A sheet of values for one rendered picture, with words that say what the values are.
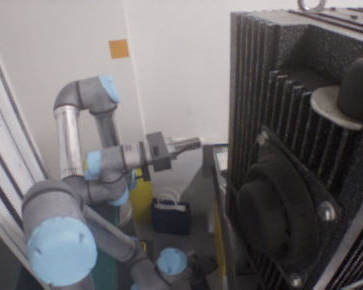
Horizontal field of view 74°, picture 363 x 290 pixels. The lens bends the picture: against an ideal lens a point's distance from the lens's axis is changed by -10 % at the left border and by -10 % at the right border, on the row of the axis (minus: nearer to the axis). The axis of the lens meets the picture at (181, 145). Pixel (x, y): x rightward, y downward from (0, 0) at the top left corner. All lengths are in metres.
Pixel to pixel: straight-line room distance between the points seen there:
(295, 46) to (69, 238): 0.55
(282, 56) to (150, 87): 1.12
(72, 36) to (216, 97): 0.89
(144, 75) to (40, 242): 1.25
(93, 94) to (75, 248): 0.64
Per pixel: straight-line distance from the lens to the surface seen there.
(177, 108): 1.65
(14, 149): 1.01
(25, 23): 1.63
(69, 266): 0.51
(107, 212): 1.32
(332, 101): 0.45
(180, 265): 0.77
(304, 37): 0.60
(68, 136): 0.93
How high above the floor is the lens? 1.71
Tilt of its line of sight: 35 degrees down
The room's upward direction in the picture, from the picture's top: 5 degrees counter-clockwise
